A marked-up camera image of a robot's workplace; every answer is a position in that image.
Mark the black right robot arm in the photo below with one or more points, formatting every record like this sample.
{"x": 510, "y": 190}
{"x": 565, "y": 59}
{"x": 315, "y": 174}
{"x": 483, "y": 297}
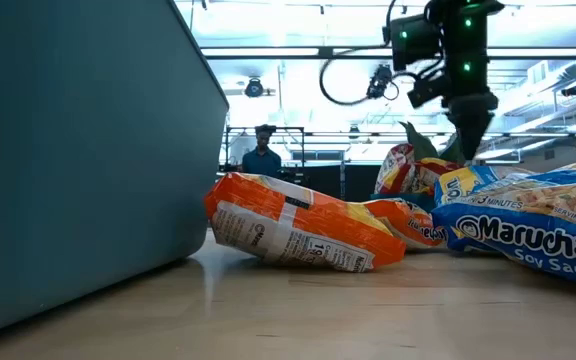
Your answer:
{"x": 465, "y": 45}

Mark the black overhead beam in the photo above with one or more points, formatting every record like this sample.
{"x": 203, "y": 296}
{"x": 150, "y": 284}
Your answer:
{"x": 325, "y": 52}

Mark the large teal plastic bin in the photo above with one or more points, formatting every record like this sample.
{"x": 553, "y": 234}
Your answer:
{"x": 83, "y": 165}

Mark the round black ceiling fixture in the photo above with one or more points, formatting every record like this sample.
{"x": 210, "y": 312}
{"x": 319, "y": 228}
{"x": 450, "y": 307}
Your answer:
{"x": 254, "y": 88}

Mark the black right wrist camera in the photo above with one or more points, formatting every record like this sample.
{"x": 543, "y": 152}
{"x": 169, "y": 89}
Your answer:
{"x": 428, "y": 91}

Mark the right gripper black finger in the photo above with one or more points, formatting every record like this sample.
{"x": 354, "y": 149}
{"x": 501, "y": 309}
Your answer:
{"x": 466, "y": 142}
{"x": 478, "y": 140}

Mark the succulent plant in white pot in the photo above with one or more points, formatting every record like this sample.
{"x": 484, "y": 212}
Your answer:
{"x": 420, "y": 142}

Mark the person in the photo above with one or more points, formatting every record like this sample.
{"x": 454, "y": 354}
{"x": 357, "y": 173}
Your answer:
{"x": 262, "y": 162}

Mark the orange Maruchan noodle packet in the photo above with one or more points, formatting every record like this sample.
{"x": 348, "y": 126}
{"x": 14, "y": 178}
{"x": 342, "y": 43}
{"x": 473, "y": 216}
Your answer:
{"x": 293, "y": 225}
{"x": 410, "y": 225}

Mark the black partition wall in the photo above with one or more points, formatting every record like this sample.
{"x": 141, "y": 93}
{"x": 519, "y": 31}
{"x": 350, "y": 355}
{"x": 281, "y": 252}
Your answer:
{"x": 358, "y": 182}

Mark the black ceiling camera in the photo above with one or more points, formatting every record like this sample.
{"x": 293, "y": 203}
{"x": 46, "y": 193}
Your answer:
{"x": 379, "y": 82}

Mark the black duct fixture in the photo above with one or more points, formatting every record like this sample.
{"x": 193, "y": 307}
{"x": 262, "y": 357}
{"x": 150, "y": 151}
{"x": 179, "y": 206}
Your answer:
{"x": 574, "y": 90}

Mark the red Maruchan noodle packet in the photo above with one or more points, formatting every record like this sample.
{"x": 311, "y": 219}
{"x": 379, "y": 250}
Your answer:
{"x": 430, "y": 175}
{"x": 393, "y": 167}

